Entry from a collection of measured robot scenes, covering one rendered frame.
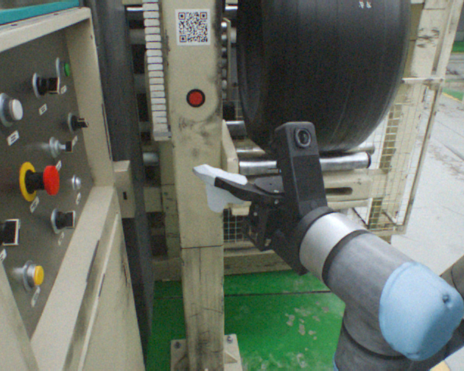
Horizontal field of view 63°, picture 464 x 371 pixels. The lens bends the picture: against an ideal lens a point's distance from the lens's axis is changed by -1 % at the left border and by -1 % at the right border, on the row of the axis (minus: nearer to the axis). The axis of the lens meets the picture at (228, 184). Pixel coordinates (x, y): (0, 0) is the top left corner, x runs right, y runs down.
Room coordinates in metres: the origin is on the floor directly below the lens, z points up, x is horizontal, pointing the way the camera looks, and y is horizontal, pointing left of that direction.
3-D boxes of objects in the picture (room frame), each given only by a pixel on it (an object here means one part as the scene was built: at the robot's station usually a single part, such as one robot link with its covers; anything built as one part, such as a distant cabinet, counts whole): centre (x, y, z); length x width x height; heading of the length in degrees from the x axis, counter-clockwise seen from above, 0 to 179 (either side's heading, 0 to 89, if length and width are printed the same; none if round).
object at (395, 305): (0.28, -0.16, 1.04); 0.11 x 0.08 x 0.09; 29
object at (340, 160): (0.89, -0.19, 0.90); 0.35 x 0.05 x 0.05; 97
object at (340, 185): (0.89, -0.18, 0.84); 0.36 x 0.09 x 0.06; 97
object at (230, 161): (1.01, 0.01, 0.90); 0.40 x 0.03 x 0.10; 7
